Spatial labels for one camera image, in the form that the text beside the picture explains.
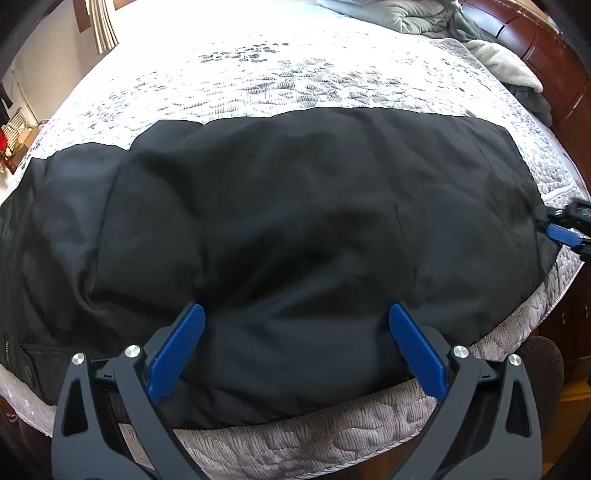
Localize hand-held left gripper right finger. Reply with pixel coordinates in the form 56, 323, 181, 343
389, 302, 543, 480

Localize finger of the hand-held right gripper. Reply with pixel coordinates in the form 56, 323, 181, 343
536, 198, 591, 228
545, 223, 591, 254

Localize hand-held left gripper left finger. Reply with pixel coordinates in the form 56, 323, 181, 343
52, 302, 206, 480

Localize black pants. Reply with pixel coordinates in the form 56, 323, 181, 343
0, 107, 561, 430

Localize wooden nightstand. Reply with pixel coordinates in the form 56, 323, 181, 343
538, 272, 591, 384

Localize dark grey cloth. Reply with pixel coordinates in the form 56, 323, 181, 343
507, 84, 555, 129

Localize brown ribbed cloth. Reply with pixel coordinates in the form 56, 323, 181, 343
516, 336, 565, 418

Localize white fleece blanket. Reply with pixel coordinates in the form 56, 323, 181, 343
463, 39, 546, 94

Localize wooden headboard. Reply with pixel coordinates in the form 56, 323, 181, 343
462, 0, 591, 185

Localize grey comforter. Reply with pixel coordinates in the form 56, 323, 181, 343
318, 0, 491, 41

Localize grey leaf-print quilt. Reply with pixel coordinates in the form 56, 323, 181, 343
0, 25, 588, 480

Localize beige curtain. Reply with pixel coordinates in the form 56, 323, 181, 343
87, 0, 122, 54

